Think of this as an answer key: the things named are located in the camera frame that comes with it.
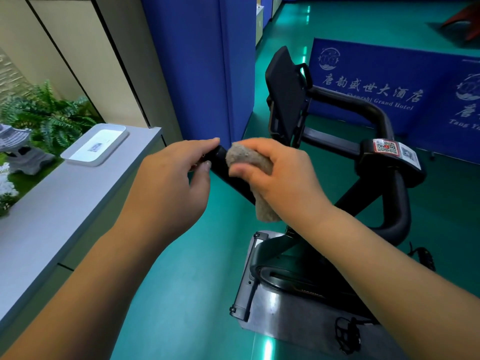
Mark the person's left hand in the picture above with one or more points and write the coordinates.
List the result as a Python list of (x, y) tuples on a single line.
[(165, 198)]

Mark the person's right hand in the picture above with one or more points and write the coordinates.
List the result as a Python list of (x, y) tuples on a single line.
[(292, 187)]

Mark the grey cleaning cloth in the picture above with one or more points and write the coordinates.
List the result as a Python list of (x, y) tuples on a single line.
[(243, 155)]

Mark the black exercise bike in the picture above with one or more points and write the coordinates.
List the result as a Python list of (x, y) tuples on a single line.
[(300, 318)]

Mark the white plastic tray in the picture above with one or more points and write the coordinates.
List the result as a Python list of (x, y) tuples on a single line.
[(112, 136)]

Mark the black tablet holder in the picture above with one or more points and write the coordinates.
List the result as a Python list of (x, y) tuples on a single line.
[(285, 93)]

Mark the long cabinet with grey top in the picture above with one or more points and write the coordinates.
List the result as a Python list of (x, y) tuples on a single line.
[(56, 213)]

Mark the large bushy fern plant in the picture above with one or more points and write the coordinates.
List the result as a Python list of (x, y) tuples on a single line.
[(56, 123)]

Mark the green moss mat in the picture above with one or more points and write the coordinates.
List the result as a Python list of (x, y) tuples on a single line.
[(30, 179)]

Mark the blue hotel banner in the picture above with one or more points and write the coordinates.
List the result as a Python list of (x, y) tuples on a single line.
[(375, 67)]

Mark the grey stone pagoda lantern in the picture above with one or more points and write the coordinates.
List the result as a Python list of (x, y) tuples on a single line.
[(22, 157)]

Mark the patch of white pebbles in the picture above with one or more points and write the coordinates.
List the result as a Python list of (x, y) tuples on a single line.
[(5, 187)]

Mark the pale hallway cabinet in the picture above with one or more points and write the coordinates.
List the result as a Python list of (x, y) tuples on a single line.
[(259, 26)]

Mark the black exercise bike frame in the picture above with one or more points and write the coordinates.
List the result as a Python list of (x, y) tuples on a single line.
[(300, 266)]

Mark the blue wall pad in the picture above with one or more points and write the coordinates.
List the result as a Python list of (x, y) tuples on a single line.
[(187, 71)]

